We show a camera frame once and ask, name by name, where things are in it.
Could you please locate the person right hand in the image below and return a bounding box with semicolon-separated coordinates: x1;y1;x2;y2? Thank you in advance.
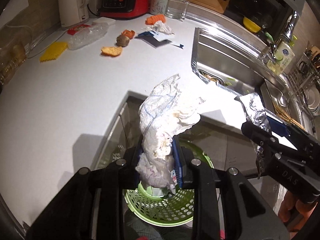
278;191;317;237

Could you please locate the orange peel cup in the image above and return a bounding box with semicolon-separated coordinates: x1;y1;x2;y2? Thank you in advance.
121;29;136;39

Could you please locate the stainless steel sink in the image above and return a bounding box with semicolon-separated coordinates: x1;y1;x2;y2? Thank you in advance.
191;28;316;135

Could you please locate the crumpled white tissue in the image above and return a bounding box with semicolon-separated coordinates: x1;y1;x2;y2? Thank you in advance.
143;21;174;35

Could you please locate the straw pot brush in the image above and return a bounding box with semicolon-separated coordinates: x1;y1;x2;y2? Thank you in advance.
274;105;305;130

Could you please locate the yellow bowl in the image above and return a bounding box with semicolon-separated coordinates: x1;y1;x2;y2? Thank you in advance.
242;17;261;33

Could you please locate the clear glass pitcher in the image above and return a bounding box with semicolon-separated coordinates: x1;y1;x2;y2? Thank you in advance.
165;0;189;21

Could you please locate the white kettle power cable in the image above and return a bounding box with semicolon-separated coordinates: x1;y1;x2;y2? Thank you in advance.
26;26;68;59

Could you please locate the orange foam fruit net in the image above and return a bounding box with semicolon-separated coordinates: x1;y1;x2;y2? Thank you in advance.
145;14;166;25

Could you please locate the green dish soap bottle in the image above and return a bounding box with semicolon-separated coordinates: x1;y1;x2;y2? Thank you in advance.
267;35;298;75

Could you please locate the white paper towel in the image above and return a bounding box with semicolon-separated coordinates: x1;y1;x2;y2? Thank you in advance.
136;74;205;191

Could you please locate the white sponge block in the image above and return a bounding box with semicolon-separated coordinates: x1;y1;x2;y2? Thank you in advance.
92;17;116;26

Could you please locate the red snack wrapper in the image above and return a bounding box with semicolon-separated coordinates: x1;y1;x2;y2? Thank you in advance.
67;24;90;36

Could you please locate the aluminium foil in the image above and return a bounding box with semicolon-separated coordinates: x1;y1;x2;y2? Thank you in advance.
235;93;271;133

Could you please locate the white wall socket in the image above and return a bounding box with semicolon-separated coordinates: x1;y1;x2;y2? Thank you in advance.
0;0;29;29

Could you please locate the green plastic trash basket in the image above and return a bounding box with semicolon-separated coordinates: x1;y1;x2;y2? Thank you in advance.
124;136;214;227

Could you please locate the small blue packet scrap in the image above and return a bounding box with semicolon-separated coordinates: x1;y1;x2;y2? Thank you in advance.
171;42;184;49

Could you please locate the brown taro root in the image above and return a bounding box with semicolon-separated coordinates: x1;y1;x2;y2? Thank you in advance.
116;34;130;47

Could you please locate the clear plastic bag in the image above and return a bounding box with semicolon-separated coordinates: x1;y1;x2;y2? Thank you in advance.
68;23;109;50

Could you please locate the orange peel slice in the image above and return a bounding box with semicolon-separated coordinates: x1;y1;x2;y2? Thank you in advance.
101;47;123;57

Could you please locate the blue white torn packet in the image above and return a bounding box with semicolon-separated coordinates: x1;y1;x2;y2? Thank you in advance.
136;30;172;48

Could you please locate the chrome faucet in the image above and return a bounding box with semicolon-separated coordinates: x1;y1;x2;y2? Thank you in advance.
258;10;300;61

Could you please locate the yellow foam fruit net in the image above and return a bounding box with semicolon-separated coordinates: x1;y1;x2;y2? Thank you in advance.
40;42;68;62

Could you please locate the white ceramic cup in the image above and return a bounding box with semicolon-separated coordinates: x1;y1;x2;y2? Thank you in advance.
149;0;168;15

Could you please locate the white electric kettle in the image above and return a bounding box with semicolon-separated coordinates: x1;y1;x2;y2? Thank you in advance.
58;0;89;29

